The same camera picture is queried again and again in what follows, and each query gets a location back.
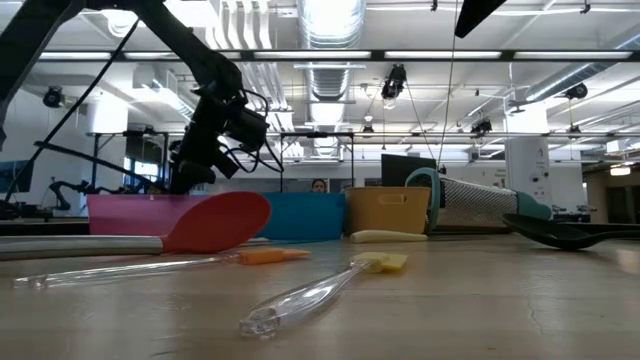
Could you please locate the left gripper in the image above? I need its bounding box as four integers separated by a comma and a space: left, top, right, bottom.
168, 92, 272, 196

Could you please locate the black frame background workstation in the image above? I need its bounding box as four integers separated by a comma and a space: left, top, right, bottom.
87, 130, 357, 195

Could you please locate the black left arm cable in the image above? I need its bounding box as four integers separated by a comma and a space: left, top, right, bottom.
3, 19, 141, 202

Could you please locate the red spoon steel handle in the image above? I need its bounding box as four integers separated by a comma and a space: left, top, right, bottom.
0, 190, 273, 262

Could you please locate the black background monitor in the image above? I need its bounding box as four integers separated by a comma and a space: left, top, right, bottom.
380, 153, 439, 189

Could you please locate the cream white knife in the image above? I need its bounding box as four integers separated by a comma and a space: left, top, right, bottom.
349, 229, 429, 244

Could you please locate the orange mini spatula clear handle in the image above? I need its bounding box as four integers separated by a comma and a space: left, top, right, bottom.
12, 248, 312, 291

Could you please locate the slim silver ceiling duct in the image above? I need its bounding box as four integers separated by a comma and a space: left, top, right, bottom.
522, 62, 601, 104

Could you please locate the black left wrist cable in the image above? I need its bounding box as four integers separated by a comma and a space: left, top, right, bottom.
219, 88, 285, 175

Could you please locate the thin hanging cable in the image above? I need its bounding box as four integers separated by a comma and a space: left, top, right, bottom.
436, 0, 459, 169

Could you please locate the black slotted turner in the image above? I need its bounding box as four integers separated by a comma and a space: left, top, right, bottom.
501, 213, 640, 252

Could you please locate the yellow mini spatula clear handle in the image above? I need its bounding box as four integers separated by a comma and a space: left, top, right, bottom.
238, 251, 410, 340

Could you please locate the teal plastic bin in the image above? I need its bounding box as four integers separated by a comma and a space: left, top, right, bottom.
259, 191, 347, 242

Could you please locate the blue screen background monitor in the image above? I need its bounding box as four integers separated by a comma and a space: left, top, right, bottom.
0, 159, 35, 194

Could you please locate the pink plastic bin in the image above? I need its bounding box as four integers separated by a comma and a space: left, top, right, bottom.
85, 193, 216, 237

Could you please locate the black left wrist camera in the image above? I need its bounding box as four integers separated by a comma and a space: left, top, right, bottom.
213, 151, 242, 180

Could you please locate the steel box grater teal trim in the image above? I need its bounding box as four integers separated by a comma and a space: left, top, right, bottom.
403, 166, 554, 235

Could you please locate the orange plastic bin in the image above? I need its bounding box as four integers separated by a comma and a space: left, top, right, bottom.
344, 186, 432, 235

